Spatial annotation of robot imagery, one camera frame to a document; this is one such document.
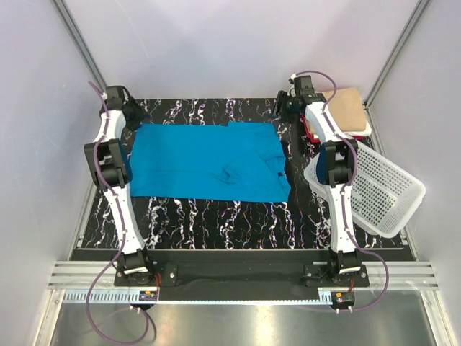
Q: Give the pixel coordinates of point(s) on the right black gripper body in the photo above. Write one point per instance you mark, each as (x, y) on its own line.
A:
(286, 104)

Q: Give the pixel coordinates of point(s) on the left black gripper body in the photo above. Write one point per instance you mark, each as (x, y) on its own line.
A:
(136, 114)

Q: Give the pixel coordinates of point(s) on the blue t shirt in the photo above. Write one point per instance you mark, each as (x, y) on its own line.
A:
(234, 162)

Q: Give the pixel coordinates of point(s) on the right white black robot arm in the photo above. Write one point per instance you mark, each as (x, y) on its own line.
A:
(336, 167)

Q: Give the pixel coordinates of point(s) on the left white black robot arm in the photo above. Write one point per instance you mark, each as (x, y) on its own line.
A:
(111, 172)

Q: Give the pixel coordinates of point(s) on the folded red t shirt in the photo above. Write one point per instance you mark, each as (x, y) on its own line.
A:
(308, 135)

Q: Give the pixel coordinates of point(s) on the folded beige t shirt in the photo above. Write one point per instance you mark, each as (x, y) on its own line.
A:
(347, 110)

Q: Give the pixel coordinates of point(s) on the white perforated plastic basket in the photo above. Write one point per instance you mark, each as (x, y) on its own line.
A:
(384, 196)

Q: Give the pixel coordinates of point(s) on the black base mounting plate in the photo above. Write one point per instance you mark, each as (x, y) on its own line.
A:
(311, 267)

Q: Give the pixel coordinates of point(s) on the left aluminium corner post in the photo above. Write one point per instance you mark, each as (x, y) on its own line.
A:
(73, 30)

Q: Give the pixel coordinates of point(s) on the aluminium corner post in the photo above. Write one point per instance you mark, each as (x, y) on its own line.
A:
(73, 30)
(410, 26)

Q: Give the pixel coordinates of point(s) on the right aluminium corner post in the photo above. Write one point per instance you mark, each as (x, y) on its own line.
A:
(410, 26)

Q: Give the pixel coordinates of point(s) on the white slotted cable duct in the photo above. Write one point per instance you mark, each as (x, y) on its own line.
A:
(200, 297)

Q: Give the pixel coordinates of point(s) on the aluminium frame rail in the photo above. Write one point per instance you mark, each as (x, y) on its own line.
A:
(413, 275)

